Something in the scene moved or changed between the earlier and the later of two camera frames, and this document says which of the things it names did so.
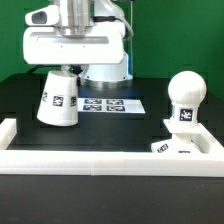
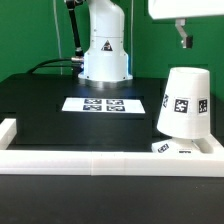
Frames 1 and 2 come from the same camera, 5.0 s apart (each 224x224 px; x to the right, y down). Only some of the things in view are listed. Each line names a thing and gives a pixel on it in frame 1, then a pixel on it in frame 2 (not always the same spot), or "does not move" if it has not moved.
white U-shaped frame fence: [106, 163] does not move
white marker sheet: [109, 105] does not move
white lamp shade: [59, 101] → [186, 107]
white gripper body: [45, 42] → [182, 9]
